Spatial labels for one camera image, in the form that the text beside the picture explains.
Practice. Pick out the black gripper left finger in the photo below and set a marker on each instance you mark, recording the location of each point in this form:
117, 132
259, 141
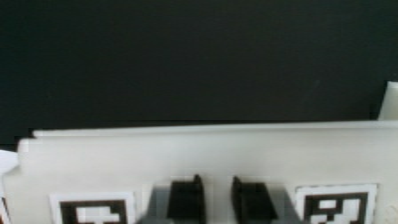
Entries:
184, 208

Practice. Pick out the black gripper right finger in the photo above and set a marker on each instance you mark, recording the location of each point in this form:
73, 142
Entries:
252, 206

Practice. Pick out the white flat marker sheet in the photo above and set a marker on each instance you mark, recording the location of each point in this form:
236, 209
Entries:
7, 165

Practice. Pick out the white cabinet door panel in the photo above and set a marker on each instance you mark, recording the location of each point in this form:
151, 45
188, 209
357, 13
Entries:
94, 174

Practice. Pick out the white cabinet body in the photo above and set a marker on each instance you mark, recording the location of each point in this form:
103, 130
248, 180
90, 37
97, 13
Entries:
389, 102

